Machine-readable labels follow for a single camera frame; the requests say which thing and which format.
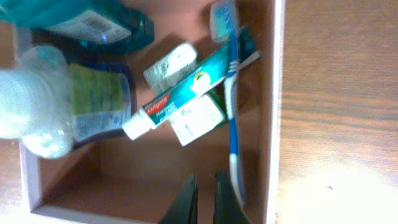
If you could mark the teal mouthwash bottle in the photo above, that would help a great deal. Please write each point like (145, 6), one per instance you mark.
(102, 26)

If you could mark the clear purple liquid bottle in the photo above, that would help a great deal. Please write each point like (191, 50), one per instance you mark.
(55, 106)

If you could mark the green toothpaste tube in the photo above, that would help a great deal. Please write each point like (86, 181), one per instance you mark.
(208, 74)

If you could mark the green Dettol soap packet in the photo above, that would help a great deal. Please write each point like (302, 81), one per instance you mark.
(203, 114)

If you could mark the blue white toothbrush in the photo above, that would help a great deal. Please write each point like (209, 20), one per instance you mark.
(226, 12)

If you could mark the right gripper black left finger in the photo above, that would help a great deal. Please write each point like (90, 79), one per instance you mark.
(184, 209)

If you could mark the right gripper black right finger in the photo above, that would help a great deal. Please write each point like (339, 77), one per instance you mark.
(227, 209)

